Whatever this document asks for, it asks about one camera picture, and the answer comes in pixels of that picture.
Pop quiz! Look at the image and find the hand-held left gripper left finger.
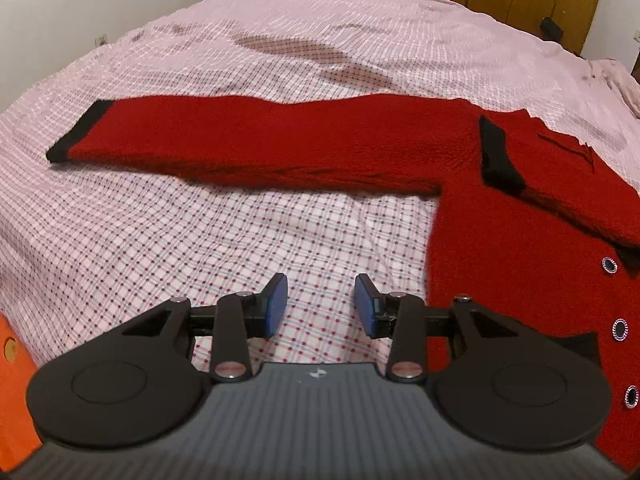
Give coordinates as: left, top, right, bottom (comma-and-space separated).
120, 272, 290, 385

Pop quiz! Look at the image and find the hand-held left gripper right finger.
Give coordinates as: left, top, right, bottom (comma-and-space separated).
354, 274, 521, 385

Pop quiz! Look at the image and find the red knit cardigan black trim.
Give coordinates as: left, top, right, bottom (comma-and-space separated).
46, 94, 640, 441

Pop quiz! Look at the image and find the pink checked bed sheet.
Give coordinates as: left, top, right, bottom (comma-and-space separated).
0, 0, 640, 376

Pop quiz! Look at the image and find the orange object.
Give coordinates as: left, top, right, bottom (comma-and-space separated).
0, 312, 45, 467

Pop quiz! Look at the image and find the crumpled pink checked cloth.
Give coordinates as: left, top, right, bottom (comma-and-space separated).
582, 58, 640, 118

